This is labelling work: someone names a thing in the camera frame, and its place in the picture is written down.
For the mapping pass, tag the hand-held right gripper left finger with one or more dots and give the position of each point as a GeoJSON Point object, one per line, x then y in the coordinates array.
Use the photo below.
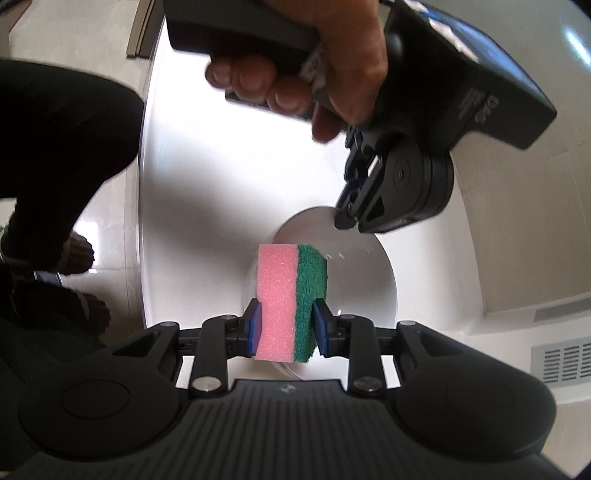
{"type": "Point", "coordinates": [254, 328]}

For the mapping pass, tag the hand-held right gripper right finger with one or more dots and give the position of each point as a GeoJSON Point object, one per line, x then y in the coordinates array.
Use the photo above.
{"type": "Point", "coordinates": [319, 328]}

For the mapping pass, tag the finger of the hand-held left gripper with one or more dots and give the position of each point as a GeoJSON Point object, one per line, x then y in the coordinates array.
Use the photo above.
{"type": "Point", "coordinates": [358, 184]}

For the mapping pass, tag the pink and green sponge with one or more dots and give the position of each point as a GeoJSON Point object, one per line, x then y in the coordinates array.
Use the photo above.
{"type": "Point", "coordinates": [277, 300]}

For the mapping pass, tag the white patterned bowl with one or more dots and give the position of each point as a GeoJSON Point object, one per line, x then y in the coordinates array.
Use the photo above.
{"type": "Point", "coordinates": [360, 286]}

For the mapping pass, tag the person's left hand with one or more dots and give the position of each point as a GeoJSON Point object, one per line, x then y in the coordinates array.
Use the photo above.
{"type": "Point", "coordinates": [355, 55]}

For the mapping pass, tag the brown fuzzy slipper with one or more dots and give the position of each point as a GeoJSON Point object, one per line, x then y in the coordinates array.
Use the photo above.
{"type": "Point", "coordinates": [76, 254]}
{"type": "Point", "coordinates": [90, 309]}

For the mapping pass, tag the grey vent grille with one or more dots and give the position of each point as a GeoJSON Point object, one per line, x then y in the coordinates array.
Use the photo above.
{"type": "Point", "coordinates": [563, 362]}

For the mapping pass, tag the person's dark trouser leg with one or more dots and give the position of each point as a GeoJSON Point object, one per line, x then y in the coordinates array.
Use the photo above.
{"type": "Point", "coordinates": [55, 138]}

